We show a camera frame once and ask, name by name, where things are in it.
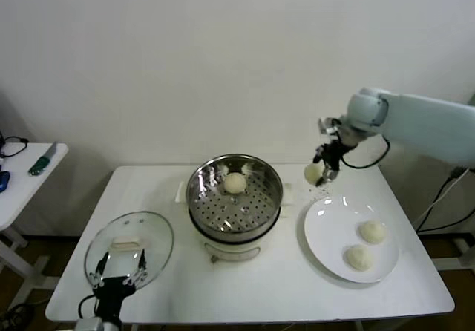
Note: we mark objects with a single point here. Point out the small blue object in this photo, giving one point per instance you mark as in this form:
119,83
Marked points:
3,182

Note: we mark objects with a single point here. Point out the white side table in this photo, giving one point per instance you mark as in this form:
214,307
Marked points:
22,197

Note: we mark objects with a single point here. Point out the large white round plate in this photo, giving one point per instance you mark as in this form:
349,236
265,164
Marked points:
326,234

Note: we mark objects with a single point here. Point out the white steamed baozi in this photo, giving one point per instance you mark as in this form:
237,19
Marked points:
312,173
358,257
234,183
372,231

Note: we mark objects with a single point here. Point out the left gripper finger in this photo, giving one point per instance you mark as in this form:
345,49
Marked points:
143,269
96,277

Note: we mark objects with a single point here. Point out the stainless steel steamer basket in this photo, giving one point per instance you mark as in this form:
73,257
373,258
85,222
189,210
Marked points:
256,216

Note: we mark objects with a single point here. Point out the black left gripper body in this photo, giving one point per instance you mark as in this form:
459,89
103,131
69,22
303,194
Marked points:
113,292

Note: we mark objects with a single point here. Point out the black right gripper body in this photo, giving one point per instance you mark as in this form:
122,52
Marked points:
333,156

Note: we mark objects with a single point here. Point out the black power adapter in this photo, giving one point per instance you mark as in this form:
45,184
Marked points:
458,172

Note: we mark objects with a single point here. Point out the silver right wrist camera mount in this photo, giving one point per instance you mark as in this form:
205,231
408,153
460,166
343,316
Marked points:
329,127

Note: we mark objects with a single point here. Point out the white electric cooker pot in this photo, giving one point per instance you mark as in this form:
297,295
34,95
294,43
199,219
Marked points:
232,251

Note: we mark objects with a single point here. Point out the round glass pot lid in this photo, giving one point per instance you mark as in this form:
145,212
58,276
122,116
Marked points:
156,234

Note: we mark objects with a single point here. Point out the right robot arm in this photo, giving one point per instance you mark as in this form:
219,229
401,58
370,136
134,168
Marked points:
426,123

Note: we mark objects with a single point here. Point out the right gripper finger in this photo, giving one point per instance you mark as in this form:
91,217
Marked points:
318,154
329,175

